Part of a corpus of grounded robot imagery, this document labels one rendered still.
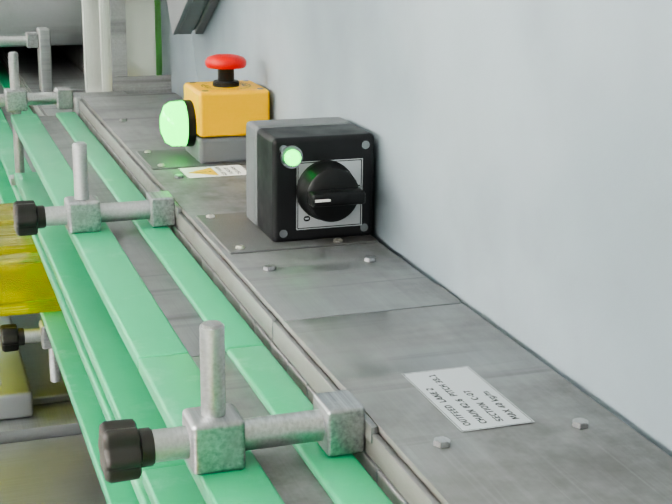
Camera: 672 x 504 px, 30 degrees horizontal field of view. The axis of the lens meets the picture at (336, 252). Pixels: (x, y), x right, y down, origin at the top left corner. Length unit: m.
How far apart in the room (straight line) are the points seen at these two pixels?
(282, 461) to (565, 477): 0.14
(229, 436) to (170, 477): 0.18
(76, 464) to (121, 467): 0.73
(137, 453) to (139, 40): 1.13
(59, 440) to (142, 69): 0.54
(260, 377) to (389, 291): 0.14
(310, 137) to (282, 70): 0.27
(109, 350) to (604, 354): 0.45
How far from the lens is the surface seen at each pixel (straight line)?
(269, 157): 0.93
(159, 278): 0.93
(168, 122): 1.21
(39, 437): 1.40
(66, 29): 2.49
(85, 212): 1.04
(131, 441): 0.61
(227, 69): 1.22
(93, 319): 1.07
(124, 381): 0.93
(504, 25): 0.75
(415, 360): 0.71
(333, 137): 0.93
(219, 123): 1.20
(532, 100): 0.72
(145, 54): 1.69
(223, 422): 0.61
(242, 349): 0.78
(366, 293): 0.83
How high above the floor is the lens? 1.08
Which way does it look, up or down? 18 degrees down
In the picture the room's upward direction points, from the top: 95 degrees counter-clockwise
